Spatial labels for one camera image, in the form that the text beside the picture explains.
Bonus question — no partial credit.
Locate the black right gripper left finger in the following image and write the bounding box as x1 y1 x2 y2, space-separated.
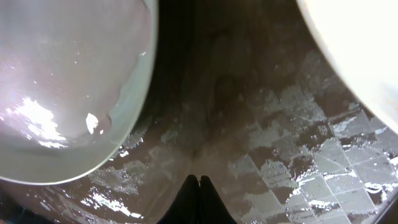
157 175 199 224

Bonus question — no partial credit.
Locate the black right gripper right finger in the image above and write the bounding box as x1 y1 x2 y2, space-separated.
200 175 236 224

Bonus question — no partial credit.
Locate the grey-white plate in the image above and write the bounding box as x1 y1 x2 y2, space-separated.
1 0 159 185

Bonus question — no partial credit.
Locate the cream plate with red stain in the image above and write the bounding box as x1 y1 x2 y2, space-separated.
297 0 397 131

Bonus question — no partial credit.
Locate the dark brown plastic tray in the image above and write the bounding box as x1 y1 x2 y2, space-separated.
1 0 397 223

